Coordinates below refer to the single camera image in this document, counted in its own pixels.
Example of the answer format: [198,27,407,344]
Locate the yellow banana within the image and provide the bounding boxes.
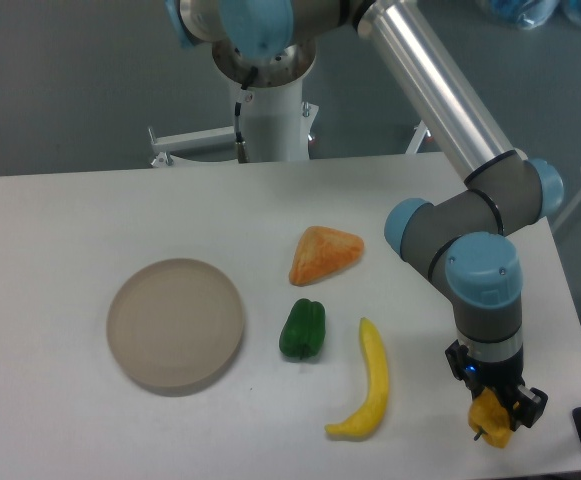
[324,317,390,440]

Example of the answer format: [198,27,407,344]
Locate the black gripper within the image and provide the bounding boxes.
[445,340,548,430]

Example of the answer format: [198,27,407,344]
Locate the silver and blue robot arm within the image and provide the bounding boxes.
[165,1,563,429]

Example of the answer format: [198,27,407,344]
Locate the green bell pepper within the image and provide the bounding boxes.
[279,298,326,360]

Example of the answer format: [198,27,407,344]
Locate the yellow bell pepper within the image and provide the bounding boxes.
[468,388,512,449]

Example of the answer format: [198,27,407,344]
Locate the orange triangular sandwich slice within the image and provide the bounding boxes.
[288,226,365,286]

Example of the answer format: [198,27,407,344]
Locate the blue plastic bags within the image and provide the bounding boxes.
[476,0,581,30]

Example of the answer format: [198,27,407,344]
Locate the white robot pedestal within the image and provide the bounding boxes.
[147,39,320,168]

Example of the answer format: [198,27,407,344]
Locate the beige round plate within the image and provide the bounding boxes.
[106,258,246,397]

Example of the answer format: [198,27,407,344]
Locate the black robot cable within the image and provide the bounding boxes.
[233,66,260,164]

